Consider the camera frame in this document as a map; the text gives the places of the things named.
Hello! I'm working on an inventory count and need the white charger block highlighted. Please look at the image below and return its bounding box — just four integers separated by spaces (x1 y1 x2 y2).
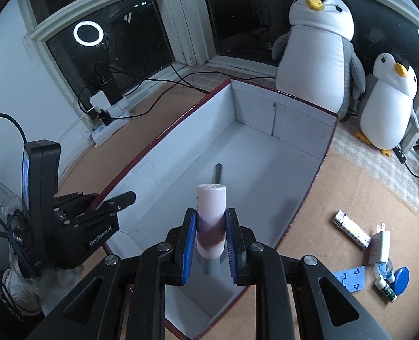
89 91 111 112

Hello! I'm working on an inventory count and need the white power strip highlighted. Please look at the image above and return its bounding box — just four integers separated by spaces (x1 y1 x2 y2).
91 97 134 147

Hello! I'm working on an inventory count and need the black cable with plug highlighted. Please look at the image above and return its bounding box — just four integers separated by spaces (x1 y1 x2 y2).
394 146 419 178

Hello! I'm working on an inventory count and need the pink white bottle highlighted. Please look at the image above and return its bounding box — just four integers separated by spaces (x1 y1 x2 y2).
195 183 227 277

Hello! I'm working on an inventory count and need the white cardboard box red rim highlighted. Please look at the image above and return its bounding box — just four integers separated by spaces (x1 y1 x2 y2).
96 78 338 340

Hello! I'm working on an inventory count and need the black power adapter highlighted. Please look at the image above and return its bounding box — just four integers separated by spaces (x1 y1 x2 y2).
99 74 121 105

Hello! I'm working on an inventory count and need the patterned white lighter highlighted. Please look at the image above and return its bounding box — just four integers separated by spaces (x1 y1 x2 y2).
331 210 371 250

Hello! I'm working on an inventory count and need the small penguin plush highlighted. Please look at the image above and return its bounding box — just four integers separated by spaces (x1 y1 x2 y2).
354 52 419 156

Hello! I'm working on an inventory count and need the white wall plug charger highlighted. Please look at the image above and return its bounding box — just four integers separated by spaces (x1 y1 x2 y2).
368 222 391 265

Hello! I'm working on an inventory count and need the large penguin plush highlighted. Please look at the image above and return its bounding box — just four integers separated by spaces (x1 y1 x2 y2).
271 0 367 121

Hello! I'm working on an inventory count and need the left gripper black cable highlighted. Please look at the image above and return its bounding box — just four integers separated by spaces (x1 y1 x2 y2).
0 113 36 280

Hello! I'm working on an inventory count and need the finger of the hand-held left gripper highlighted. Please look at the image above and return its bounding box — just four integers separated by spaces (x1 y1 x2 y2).
66 190 137 228
54 192 101 217

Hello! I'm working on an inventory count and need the blue card piece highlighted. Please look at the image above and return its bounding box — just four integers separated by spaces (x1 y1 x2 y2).
330 265 366 294

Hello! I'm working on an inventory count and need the black plug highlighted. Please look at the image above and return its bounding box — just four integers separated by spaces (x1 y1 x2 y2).
96 108 112 126

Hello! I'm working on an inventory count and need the small clear bottle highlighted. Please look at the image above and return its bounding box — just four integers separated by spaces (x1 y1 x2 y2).
375 260 396 284

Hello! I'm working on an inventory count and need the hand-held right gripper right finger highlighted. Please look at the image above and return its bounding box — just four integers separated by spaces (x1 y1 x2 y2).
226 207 401 340

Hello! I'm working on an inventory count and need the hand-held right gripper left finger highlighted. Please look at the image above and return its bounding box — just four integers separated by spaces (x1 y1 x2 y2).
20 209 198 340

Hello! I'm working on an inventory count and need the blue round lid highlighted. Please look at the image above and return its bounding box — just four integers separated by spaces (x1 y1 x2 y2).
390 267 411 296

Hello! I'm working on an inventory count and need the black labelled packet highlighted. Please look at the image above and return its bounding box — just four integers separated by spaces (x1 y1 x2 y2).
374 276 397 304

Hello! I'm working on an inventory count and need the white window frame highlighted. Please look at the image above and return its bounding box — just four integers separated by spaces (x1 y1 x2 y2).
16 0 419 156

